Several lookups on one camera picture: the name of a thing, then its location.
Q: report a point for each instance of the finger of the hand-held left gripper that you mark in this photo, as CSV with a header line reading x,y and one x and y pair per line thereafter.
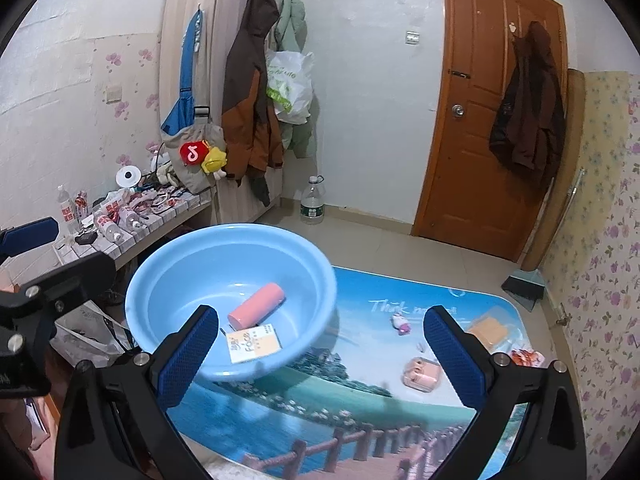
x,y
75,275
30,235

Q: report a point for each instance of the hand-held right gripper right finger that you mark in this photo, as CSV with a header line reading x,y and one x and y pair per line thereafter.
x,y
455,360

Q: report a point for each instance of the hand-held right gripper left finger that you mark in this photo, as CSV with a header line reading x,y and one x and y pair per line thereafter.
x,y
187,355

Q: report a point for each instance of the pink earbud case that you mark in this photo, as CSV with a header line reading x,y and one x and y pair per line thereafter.
x,y
420,372

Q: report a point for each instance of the clear toothpick box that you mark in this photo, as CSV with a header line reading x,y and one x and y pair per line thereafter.
x,y
487,330

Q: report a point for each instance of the white pink cat figurine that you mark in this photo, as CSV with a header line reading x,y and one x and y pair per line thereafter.
x,y
401,323

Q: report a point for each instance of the red print snack packet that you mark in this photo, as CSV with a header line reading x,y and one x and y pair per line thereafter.
x,y
525,357

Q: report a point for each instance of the light blue plastic basin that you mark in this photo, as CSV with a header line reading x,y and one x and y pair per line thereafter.
x,y
200,270

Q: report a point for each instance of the blue grey shoulder bag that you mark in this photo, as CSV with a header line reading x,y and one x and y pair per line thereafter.
x,y
195,180

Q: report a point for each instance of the scenic print desktop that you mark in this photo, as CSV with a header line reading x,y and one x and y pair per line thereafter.
x,y
350,400

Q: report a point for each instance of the small black pouch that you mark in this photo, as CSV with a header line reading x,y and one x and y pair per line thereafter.
x,y
86,238

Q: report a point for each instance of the clear bottle red label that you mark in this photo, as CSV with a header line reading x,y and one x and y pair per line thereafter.
x,y
131,218
110,227
66,210

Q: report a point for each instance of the orange white card packet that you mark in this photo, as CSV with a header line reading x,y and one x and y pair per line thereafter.
x,y
255,342

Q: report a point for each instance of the pink cylinder bottle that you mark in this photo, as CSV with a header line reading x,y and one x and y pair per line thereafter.
x,y
255,305

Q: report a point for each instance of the teal broom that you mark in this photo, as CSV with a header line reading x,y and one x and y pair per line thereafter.
x,y
525,285

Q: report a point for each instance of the pile of red white packets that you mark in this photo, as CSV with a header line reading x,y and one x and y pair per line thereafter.
x,y
155,202

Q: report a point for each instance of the cream plush toy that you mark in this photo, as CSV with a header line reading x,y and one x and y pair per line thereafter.
x,y
167,174

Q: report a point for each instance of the red plush toy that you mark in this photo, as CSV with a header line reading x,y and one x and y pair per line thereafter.
x,y
192,154

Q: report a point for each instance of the yellow plush toy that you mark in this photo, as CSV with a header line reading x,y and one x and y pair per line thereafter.
x,y
212,160

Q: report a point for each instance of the large clear water bottle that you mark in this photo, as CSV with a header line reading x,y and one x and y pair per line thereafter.
x,y
312,205

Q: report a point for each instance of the brown wooden door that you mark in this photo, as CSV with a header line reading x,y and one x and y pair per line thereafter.
x,y
465,160

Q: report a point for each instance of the brown orange jacket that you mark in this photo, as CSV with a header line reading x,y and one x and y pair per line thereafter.
x,y
245,110

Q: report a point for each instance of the dark brown jacket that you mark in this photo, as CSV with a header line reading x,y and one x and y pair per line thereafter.
x,y
530,110

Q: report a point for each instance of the white green plastic bag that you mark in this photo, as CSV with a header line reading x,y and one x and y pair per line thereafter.
x,y
287,85

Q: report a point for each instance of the pale green jacket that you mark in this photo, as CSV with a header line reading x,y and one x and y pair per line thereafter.
x,y
290,25

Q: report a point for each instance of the white wall socket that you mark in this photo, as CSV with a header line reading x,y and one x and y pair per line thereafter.
x,y
114,93

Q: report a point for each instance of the white light switch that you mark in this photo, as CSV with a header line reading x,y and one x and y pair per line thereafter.
x,y
411,37

